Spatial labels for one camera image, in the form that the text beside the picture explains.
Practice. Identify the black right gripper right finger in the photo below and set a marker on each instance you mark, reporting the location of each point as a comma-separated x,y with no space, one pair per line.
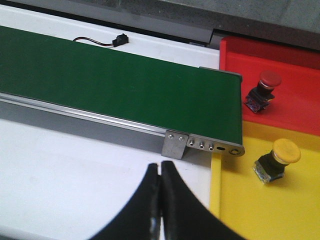
184,216

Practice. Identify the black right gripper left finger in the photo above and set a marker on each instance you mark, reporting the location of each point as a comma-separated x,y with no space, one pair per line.
140,218

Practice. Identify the yellow mushroom push button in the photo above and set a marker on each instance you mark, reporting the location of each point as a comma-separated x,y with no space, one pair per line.
271,166

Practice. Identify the red mushroom push button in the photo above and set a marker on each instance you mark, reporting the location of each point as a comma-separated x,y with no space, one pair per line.
259,97

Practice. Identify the yellow plastic tray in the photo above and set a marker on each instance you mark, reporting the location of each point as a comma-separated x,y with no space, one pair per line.
285,209

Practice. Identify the red plastic tray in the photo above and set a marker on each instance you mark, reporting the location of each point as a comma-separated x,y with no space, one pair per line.
296,105

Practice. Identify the green conveyor belt unit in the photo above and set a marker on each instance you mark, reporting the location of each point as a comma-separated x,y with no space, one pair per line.
193,107

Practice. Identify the black sensor with cable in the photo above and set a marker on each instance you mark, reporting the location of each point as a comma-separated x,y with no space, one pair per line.
118,41

